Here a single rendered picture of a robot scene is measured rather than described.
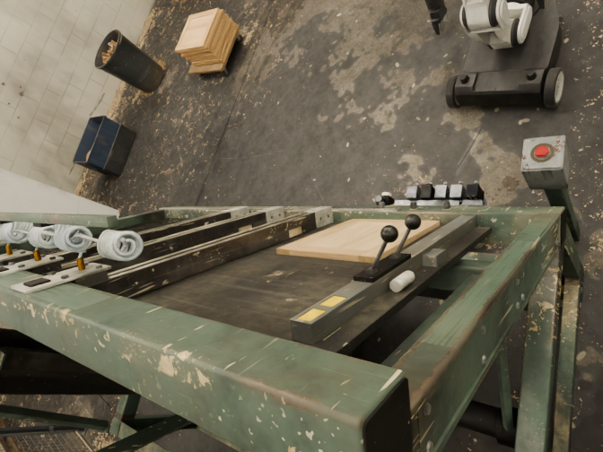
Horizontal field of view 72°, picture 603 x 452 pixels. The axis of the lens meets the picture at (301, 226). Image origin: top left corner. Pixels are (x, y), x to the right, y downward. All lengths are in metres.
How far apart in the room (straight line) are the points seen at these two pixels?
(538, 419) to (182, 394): 1.18
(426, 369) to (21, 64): 6.10
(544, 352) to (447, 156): 1.52
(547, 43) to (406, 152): 0.95
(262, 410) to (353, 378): 0.11
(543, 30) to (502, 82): 0.35
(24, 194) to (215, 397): 4.44
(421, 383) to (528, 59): 2.35
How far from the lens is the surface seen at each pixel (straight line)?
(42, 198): 4.94
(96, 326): 0.77
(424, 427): 0.57
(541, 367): 1.55
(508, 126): 2.74
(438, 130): 2.87
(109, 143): 5.52
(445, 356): 0.61
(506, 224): 1.55
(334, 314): 0.80
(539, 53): 2.75
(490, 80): 2.70
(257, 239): 1.47
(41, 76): 6.40
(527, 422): 1.56
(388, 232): 0.89
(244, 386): 0.50
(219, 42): 4.57
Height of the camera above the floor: 2.33
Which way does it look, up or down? 48 degrees down
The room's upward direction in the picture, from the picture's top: 63 degrees counter-clockwise
